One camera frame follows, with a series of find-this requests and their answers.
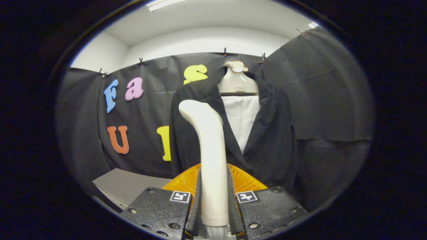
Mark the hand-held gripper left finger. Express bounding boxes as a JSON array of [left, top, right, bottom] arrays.
[[119, 163, 203, 240]]

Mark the ceiling light panel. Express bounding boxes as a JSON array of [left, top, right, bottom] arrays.
[[147, 0, 189, 12]]

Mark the black backdrop cloth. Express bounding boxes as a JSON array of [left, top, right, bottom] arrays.
[[55, 27, 374, 214]]

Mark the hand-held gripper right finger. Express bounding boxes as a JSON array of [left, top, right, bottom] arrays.
[[227, 163, 308, 240]]

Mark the row of backdrop clips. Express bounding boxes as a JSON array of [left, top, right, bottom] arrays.
[[97, 28, 306, 79]]

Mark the white mannequin torso with stand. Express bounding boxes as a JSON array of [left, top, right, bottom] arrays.
[[218, 61, 261, 154]]

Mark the grey drawer cabinet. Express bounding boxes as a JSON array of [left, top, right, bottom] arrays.
[[92, 168, 172, 211]]

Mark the black jacket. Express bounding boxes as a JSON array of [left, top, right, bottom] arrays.
[[168, 66, 298, 192]]

